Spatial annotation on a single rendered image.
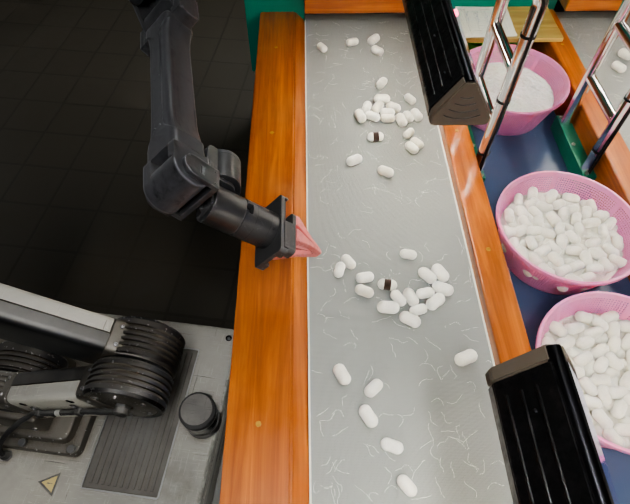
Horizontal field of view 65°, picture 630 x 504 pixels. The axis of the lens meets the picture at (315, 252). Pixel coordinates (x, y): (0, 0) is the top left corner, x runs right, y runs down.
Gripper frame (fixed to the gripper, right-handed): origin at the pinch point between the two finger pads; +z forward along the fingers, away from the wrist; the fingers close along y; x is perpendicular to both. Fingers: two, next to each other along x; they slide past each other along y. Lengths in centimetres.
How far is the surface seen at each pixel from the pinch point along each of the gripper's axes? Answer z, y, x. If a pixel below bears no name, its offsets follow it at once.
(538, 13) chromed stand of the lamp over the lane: 13, 29, -40
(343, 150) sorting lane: 12.7, 34.1, 3.9
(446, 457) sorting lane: 20.9, -29.0, -3.4
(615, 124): 46, 29, -38
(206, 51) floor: 17, 184, 98
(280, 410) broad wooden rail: 1.1, -22.3, 10.1
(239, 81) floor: 31, 159, 86
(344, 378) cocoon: 8.9, -17.5, 4.2
